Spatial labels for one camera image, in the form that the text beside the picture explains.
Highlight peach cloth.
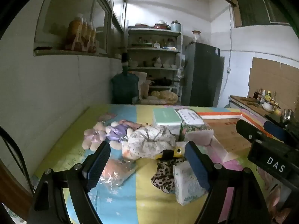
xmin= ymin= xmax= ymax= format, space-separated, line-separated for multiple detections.
xmin=99 ymin=160 xmax=138 ymax=187

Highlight white green tissue packet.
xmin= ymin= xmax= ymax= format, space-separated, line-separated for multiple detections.
xmin=173 ymin=162 xmax=207 ymax=206

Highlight white metal shelf rack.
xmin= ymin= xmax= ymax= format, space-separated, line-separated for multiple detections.
xmin=127 ymin=27 xmax=184 ymax=103

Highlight row of jars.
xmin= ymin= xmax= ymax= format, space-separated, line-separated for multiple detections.
xmin=131 ymin=37 xmax=180 ymax=50

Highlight yellow black soft toy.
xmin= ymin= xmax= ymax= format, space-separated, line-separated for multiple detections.
xmin=155 ymin=146 xmax=186 ymax=161

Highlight cluster of condiment bottles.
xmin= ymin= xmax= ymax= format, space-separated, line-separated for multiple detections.
xmin=253 ymin=87 xmax=281 ymax=108

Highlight leopard print cloth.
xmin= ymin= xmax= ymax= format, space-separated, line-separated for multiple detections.
xmin=151 ymin=158 xmax=187 ymax=194

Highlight white sack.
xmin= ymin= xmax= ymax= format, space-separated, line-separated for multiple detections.
xmin=138 ymin=72 xmax=152 ymax=99

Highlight glass jar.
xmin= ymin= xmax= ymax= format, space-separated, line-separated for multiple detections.
xmin=192 ymin=30 xmax=202 ymax=44

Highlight kitchen counter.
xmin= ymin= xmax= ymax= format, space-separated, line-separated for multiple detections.
xmin=228 ymin=95 xmax=299 ymax=131

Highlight colourful printed blanket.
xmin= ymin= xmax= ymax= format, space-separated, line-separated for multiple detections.
xmin=33 ymin=104 xmax=299 ymax=224

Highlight cream plush toy purple dress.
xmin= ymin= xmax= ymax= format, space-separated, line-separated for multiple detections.
xmin=105 ymin=120 xmax=150 ymax=150

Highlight orange drink bottle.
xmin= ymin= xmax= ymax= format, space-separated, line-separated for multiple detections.
xmin=92 ymin=26 xmax=98 ymax=53
xmin=67 ymin=14 xmax=83 ymax=51
xmin=87 ymin=22 xmax=94 ymax=53
xmin=81 ymin=19 xmax=89 ymax=52

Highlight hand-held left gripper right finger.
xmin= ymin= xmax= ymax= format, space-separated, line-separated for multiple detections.
xmin=184 ymin=141 xmax=271 ymax=224

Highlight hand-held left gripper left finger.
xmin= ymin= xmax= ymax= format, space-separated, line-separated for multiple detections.
xmin=27 ymin=141 xmax=111 ymax=224

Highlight glass partition window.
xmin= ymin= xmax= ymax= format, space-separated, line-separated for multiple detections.
xmin=110 ymin=0 xmax=129 ymax=33

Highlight black pan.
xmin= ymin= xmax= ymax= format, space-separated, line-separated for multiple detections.
xmin=153 ymin=77 xmax=175 ymax=87

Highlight floral printed box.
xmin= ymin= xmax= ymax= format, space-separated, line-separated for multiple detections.
xmin=176 ymin=108 xmax=215 ymax=143

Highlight metal utensils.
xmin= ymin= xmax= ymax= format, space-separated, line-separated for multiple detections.
xmin=281 ymin=108 xmax=295 ymax=125

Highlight mint green box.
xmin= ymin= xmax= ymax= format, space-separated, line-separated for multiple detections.
xmin=153 ymin=107 xmax=183 ymax=133

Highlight blue water jug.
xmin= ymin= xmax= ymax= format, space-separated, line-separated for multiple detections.
xmin=110 ymin=72 xmax=140 ymax=104

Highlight red pot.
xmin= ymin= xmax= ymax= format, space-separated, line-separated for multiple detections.
xmin=154 ymin=21 xmax=169 ymax=30

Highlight orange rimmed cardboard box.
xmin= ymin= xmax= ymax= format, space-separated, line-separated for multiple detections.
xmin=198 ymin=111 xmax=274 ymax=164

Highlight large white floral scrunchie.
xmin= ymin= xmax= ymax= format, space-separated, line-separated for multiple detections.
xmin=121 ymin=125 xmax=177 ymax=160

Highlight dark window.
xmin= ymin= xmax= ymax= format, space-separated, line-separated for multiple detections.
xmin=229 ymin=0 xmax=292 ymax=28

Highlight white wall cable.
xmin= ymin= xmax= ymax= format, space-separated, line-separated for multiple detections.
xmin=221 ymin=12 xmax=234 ymax=97

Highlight dark grey fridge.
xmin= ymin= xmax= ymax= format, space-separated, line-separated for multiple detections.
xmin=181 ymin=42 xmax=221 ymax=108

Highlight cardboard sheet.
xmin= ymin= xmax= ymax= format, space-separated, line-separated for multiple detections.
xmin=248 ymin=57 xmax=299 ymax=112

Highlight black cable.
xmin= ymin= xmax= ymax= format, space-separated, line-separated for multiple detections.
xmin=0 ymin=126 xmax=33 ymax=193

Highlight glass door wall cabinet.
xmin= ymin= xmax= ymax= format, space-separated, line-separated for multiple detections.
xmin=33 ymin=0 xmax=113 ymax=57

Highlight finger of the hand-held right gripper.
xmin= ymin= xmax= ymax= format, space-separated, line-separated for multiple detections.
xmin=264 ymin=121 xmax=295 ymax=143
xmin=236 ymin=119 xmax=271 ymax=146

